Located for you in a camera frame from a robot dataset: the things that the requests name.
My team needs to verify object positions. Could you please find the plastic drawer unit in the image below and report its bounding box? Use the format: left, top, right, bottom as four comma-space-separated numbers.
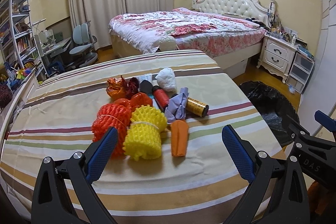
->
286, 51, 314, 94

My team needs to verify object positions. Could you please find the orange paper roll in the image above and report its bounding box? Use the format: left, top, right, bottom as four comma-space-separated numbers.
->
170, 120, 189, 157

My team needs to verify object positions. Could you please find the black lined trash bin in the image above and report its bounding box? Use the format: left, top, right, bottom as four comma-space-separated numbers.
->
239, 81, 299, 147

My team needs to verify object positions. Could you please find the white tissue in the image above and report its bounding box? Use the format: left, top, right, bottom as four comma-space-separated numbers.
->
155, 68, 177, 92

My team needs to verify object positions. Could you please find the white bookshelf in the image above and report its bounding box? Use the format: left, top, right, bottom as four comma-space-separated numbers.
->
1, 0, 48, 81

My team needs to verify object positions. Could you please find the white nightstand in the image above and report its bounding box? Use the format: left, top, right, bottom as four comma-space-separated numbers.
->
256, 32, 297, 84

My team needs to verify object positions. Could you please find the yellow foam fruit net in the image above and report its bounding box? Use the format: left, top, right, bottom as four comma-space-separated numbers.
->
123, 106, 167, 161

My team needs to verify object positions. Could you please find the white tufted headboard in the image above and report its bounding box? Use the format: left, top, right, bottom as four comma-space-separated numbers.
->
192, 0, 276, 28

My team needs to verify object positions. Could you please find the floral quilt bed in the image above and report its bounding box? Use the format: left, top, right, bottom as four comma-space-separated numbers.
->
109, 7, 266, 57

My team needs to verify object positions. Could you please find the white round bedpost knob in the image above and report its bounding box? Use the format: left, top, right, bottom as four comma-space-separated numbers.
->
159, 36, 178, 51

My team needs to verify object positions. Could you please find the study desk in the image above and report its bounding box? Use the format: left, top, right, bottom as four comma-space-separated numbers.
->
34, 31, 72, 77

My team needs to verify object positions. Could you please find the dark red ribbon tassel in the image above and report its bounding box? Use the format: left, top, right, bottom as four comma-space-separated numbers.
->
121, 77, 139, 99

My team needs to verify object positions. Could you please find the orange foam fruit net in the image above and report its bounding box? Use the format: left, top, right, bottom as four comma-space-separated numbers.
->
92, 103, 131, 158

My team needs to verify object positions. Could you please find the white underbed box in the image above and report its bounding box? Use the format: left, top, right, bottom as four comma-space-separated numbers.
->
223, 59, 248, 79

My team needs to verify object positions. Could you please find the orange foil wrapper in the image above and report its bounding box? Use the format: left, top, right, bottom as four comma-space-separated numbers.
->
106, 77, 127, 101

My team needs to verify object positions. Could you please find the red cylindrical can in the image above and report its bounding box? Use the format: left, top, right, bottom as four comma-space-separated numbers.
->
152, 85, 169, 111

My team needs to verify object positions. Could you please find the grey desk chair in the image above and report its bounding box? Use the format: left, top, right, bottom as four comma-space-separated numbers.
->
70, 21, 98, 69

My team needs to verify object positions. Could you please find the gold cylindrical can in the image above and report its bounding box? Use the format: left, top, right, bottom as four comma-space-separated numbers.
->
186, 98, 209, 118

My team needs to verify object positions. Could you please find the lavender paper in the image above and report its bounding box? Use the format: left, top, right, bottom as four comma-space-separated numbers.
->
164, 87, 189, 123

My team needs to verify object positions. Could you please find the red plastic bag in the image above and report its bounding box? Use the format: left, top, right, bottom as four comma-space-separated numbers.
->
114, 92, 153, 112

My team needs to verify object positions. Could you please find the striped bed sheet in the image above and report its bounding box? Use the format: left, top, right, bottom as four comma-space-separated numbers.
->
1, 50, 285, 223

